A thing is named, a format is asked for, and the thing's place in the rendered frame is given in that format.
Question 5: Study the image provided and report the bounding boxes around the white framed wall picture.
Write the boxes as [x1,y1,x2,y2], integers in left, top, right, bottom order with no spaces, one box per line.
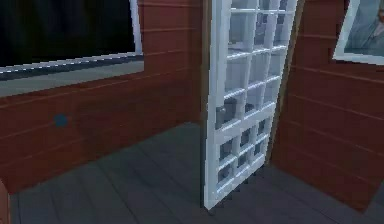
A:
[332,0,384,66]

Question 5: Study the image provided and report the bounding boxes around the white glass pane door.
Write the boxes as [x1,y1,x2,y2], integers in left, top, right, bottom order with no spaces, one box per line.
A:
[203,0,299,211]

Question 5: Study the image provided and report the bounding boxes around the white framed dark window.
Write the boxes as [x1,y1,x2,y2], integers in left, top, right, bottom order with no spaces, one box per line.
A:
[0,0,145,98]

